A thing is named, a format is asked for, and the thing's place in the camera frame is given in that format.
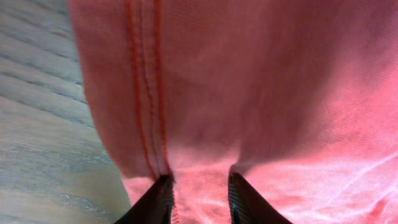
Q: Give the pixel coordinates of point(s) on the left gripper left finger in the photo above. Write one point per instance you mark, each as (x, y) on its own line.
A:
(154, 207)

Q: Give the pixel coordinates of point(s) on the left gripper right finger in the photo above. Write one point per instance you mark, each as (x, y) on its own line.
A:
(247, 206)

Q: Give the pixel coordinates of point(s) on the coral red t-shirt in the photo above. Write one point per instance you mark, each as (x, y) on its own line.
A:
(299, 97)

